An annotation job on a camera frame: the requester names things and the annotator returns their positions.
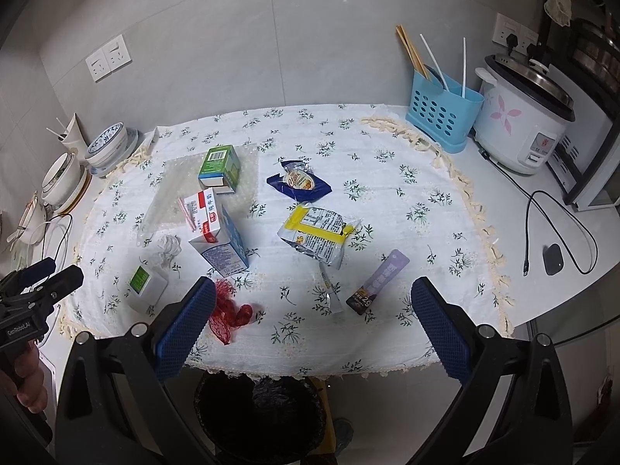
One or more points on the person's left hand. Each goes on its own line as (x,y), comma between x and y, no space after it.
(32,393)

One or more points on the blue plastic utensil holder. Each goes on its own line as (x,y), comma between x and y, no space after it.
(443,113)

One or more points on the white box green label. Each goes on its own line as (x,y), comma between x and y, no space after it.
(146,287)

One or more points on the white bowl with plate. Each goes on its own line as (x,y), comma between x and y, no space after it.
(64,184)

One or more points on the white floral tablecloth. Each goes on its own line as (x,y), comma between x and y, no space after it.
(339,207)

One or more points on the white wall socket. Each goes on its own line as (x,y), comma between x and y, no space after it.
(508,32)
(108,58)

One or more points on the blue snack wrapper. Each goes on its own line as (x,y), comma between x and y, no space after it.
(298,182)

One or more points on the white floral rice cooker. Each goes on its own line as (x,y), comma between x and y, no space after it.
(523,116)

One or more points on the black small charger puck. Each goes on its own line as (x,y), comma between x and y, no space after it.
(552,259)

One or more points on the green small carton box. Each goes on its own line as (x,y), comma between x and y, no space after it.
(220,169)

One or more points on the crumpled white tissue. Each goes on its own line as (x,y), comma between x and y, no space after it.
(169,248)

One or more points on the yellow white snack bag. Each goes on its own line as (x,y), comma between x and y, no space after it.
(318,233)

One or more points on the purple sachet packet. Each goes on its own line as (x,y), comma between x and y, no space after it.
(365,295)

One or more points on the silver torn wrapper strip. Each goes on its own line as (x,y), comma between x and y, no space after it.
(332,296)

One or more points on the wooden chopsticks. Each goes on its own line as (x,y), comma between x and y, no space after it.
(412,52)

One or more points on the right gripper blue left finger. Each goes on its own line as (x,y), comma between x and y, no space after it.
(178,327)

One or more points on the white wall socket right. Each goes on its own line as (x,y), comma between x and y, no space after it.
(508,32)

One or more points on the white chopstick left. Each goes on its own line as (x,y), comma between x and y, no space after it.
(437,68)

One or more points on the white chopstick right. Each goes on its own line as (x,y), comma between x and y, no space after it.
(464,67)

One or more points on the blue white patterned bowl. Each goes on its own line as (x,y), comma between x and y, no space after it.
(113,145)

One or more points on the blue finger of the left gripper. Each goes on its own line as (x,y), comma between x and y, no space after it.
(37,272)

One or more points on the white toaster oven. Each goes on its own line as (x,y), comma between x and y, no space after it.
(586,159)

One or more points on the bowl with red rim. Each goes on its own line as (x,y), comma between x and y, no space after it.
(31,226)

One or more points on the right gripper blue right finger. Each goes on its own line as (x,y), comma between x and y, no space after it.
(447,326)

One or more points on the white wall socket left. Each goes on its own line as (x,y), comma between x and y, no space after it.
(108,58)

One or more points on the white blue milk carton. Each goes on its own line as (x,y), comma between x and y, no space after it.
(212,233)

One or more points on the white cup with sticks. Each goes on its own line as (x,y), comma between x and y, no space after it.
(72,138)

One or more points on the white chopstick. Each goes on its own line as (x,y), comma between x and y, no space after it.
(464,67)
(437,68)

